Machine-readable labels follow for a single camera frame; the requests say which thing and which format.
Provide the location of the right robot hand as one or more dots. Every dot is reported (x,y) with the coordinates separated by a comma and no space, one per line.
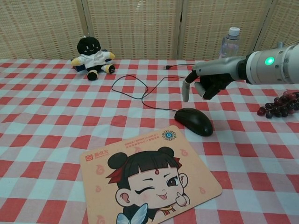
(215,67)

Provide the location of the black computer mouse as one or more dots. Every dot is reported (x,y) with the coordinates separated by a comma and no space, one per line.
(194,121)

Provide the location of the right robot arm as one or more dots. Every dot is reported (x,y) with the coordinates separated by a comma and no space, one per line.
(280,67)

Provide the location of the cartoon girl mouse pad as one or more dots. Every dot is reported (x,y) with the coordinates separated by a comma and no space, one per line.
(140,186)

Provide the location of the clear plastic water bottle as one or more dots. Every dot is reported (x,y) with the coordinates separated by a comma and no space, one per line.
(231,44)

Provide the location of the dark red grape bunch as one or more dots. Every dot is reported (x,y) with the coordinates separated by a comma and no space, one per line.
(278,107)

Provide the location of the woven bamboo folding screen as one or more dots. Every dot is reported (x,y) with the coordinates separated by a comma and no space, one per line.
(130,28)

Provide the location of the black plush doll white coat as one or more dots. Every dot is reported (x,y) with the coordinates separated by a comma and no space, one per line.
(90,47)

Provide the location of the red white checkered tablecloth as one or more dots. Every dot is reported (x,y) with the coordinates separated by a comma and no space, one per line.
(46,140)

